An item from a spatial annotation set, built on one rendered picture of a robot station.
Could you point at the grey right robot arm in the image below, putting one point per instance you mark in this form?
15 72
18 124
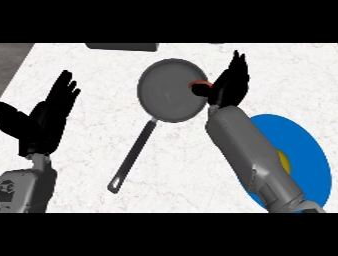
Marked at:
254 156

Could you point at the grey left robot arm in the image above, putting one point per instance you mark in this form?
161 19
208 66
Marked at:
25 188

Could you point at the blue plate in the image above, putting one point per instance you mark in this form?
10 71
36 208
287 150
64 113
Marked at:
306 150

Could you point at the dark grey flat appliance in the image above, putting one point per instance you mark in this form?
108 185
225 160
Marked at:
121 46

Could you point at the yellow round vegetable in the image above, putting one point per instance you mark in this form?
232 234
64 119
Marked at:
285 161

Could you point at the orange sweet potato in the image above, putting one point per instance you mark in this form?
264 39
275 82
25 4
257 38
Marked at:
199 82

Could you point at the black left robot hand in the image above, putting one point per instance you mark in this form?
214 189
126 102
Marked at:
46 120

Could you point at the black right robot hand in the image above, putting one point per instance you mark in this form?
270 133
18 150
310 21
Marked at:
230 85

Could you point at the grey frying pan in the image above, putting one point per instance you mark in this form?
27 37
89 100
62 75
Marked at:
168 91

